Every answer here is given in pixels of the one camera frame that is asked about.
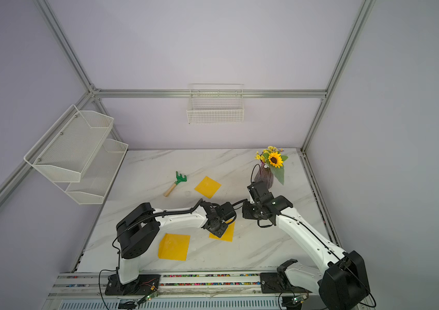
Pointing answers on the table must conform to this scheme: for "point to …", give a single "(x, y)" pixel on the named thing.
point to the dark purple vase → (265, 175)
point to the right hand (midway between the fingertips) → (248, 214)
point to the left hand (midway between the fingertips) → (214, 232)
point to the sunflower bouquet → (272, 157)
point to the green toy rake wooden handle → (179, 179)
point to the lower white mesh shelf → (98, 177)
